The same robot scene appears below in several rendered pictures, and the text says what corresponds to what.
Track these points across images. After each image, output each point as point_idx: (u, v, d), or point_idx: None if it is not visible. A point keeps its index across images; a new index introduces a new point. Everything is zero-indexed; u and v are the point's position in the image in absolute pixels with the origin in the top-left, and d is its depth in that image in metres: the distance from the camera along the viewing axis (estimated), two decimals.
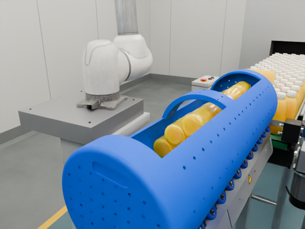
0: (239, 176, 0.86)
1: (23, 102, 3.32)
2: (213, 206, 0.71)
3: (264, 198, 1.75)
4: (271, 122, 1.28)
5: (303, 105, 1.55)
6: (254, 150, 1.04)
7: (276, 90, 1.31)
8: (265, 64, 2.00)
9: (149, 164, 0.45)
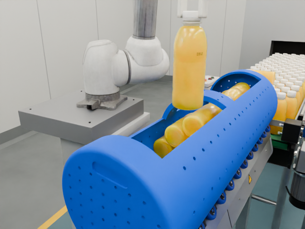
0: (239, 176, 0.86)
1: (23, 102, 3.32)
2: (213, 206, 0.71)
3: (264, 198, 1.75)
4: (271, 122, 1.28)
5: (303, 105, 1.55)
6: (254, 150, 1.04)
7: (276, 90, 1.31)
8: (265, 64, 2.00)
9: (149, 165, 0.45)
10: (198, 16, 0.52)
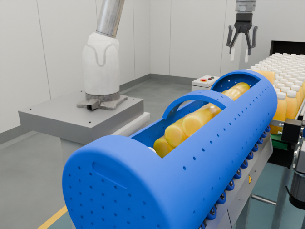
0: (239, 176, 0.86)
1: (23, 102, 3.32)
2: (213, 206, 0.71)
3: (264, 198, 1.75)
4: (271, 122, 1.28)
5: (303, 105, 1.55)
6: (254, 150, 1.04)
7: (276, 90, 1.31)
8: (265, 64, 2.00)
9: (149, 165, 0.45)
10: (244, 62, 1.30)
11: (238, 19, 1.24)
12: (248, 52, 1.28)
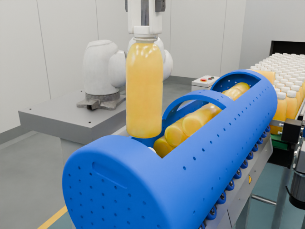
0: (239, 176, 0.86)
1: (23, 102, 3.32)
2: (213, 206, 0.71)
3: (264, 198, 1.75)
4: (271, 122, 1.28)
5: (303, 105, 1.55)
6: (254, 150, 1.04)
7: (276, 90, 1.31)
8: (265, 64, 2.00)
9: (149, 165, 0.45)
10: (149, 33, 0.45)
11: None
12: (157, 2, 0.43)
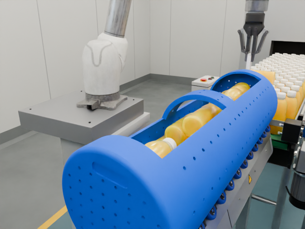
0: (239, 176, 0.86)
1: (23, 102, 3.32)
2: (213, 206, 0.71)
3: (264, 198, 1.75)
4: (271, 122, 1.28)
5: (303, 105, 1.55)
6: (254, 150, 1.04)
7: (276, 90, 1.31)
8: (265, 64, 2.00)
9: (149, 165, 0.45)
10: None
11: None
12: (247, 57, 1.17)
